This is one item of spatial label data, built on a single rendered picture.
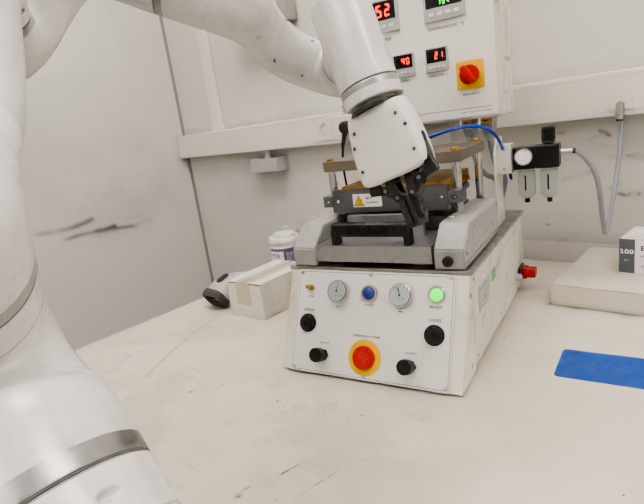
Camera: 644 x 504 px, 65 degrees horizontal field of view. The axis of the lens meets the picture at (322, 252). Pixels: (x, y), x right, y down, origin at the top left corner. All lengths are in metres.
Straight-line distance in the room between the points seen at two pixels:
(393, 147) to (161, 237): 1.81
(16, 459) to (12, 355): 0.13
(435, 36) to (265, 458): 0.86
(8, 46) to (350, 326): 0.63
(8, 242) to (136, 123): 2.02
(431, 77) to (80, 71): 1.52
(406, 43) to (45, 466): 1.03
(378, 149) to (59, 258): 1.69
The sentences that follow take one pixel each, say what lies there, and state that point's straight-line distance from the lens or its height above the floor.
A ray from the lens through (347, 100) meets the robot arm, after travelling 0.72.
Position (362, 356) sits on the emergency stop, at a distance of 0.88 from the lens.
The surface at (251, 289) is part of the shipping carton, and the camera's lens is 1.23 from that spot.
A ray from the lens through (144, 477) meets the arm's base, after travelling 0.32.
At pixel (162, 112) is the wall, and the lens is 2.43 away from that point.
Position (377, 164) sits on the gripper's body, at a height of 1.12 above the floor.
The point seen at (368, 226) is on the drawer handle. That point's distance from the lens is 0.88.
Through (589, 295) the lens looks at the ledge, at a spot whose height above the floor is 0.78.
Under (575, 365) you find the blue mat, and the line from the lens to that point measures 0.95.
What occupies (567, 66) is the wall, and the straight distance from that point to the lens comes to 1.43.
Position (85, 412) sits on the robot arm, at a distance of 0.33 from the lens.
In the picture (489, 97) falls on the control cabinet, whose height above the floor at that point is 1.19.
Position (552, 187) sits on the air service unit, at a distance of 1.11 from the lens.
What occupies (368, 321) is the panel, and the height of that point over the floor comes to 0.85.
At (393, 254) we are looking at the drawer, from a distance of 0.87.
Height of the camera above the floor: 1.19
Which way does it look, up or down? 14 degrees down
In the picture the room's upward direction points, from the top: 8 degrees counter-clockwise
